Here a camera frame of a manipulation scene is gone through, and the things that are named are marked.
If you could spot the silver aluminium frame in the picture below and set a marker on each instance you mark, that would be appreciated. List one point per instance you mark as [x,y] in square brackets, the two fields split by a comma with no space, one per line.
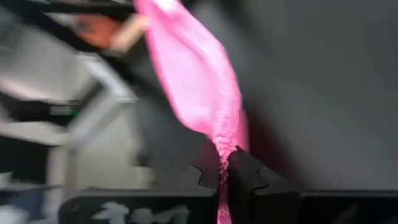
[102,118]

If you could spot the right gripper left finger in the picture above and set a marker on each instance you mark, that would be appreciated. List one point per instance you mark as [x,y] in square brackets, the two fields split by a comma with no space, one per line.
[211,168]

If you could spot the pink waffle microfiber towel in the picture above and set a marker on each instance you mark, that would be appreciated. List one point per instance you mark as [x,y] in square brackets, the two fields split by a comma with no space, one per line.
[192,77]

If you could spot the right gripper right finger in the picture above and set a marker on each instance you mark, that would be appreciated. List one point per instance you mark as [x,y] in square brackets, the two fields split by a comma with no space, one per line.
[245,180]

